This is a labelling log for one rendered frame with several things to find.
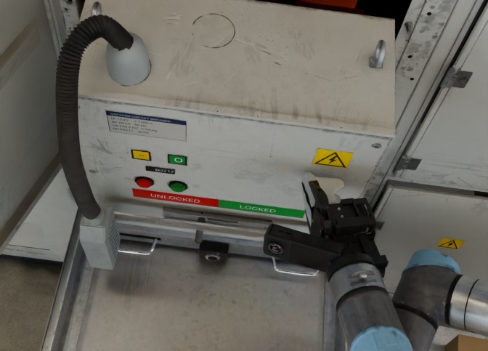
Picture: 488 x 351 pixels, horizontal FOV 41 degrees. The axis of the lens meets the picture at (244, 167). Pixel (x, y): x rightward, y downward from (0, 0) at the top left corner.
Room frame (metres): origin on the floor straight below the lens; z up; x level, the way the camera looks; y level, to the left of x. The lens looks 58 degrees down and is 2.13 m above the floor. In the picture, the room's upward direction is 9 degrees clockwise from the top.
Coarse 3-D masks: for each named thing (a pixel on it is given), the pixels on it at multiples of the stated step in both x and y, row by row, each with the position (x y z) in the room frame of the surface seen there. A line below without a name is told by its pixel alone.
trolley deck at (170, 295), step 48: (96, 288) 0.46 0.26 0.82; (144, 288) 0.48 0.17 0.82; (192, 288) 0.49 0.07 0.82; (240, 288) 0.51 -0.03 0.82; (288, 288) 0.53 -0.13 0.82; (48, 336) 0.35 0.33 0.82; (96, 336) 0.36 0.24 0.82; (144, 336) 0.38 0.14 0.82; (192, 336) 0.39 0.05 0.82; (240, 336) 0.41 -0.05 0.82; (288, 336) 0.42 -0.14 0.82
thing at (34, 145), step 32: (0, 0) 0.73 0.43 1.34; (32, 0) 0.80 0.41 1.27; (0, 32) 0.71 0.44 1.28; (32, 32) 0.76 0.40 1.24; (64, 32) 0.82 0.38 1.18; (0, 64) 0.68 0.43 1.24; (32, 64) 0.76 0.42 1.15; (0, 96) 0.66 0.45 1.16; (32, 96) 0.73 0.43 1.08; (0, 128) 0.64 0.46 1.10; (32, 128) 0.71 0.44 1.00; (0, 160) 0.61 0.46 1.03; (32, 160) 0.68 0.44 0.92; (0, 192) 0.58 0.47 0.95; (32, 192) 0.65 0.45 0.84; (0, 224) 0.55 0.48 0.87
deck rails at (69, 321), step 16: (80, 256) 0.52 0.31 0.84; (80, 272) 0.49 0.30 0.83; (80, 288) 0.46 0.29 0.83; (64, 304) 0.40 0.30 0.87; (80, 304) 0.42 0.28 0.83; (64, 320) 0.38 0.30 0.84; (80, 320) 0.39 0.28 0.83; (336, 320) 0.47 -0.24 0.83; (64, 336) 0.35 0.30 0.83; (336, 336) 0.44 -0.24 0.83
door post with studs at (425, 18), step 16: (416, 0) 0.85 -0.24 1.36; (432, 0) 0.85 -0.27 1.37; (448, 0) 0.85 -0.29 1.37; (416, 16) 0.85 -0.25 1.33; (432, 16) 0.85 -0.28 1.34; (400, 32) 0.85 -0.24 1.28; (416, 32) 0.85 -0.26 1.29; (432, 32) 0.85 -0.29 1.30; (400, 48) 0.85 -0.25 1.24; (416, 48) 0.85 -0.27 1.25; (400, 64) 0.85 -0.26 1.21; (416, 64) 0.85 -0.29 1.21; (400, 80) 0.85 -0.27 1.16; (416, 80) 0.85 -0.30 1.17; (400, 96) 0.85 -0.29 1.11; (400, 112) 0.85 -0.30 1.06
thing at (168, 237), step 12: (120, 228) 0.57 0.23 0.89; (132, 228) 0.57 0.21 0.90; (144, 228) 0.58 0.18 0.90; (156, 228) 0.58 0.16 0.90; (132, 240) 0.57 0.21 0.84; (144, 240) 0.57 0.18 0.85; (168, 240) 0.57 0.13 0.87; (180, 240) 0.57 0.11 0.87; (192, 240) 0.57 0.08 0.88; (204, 240) 0.58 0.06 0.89; (216, 240) 0.58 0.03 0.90; (228, 240) 0.58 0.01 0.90; (240, 240) 0.59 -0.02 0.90; (228, 252) 0.58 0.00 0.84; (240, 252) 0.58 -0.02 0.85; (252, 252) 0.58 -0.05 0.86
